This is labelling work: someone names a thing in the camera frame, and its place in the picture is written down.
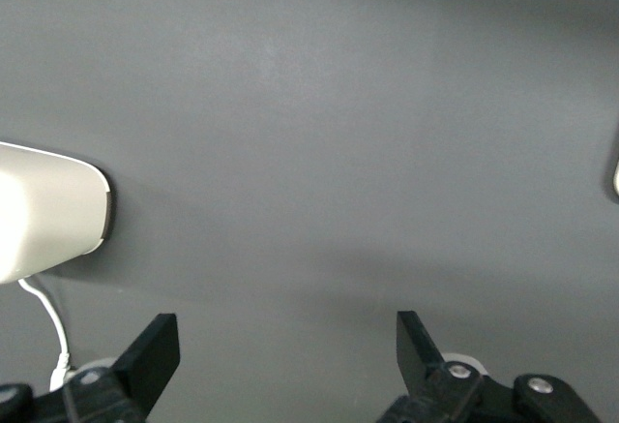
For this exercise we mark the white countertop appliance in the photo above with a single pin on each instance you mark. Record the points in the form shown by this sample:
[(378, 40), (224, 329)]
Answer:
[(43, 210)]

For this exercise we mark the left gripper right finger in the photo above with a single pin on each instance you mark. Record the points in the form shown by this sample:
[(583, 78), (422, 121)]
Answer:
[(421, 370)]

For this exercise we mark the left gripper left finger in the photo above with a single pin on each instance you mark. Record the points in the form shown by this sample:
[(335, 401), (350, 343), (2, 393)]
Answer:
[(140, 374)]

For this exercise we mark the beige rectangular rabbit-print tray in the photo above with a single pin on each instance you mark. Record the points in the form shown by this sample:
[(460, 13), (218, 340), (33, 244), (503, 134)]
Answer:
[(616, 178)]

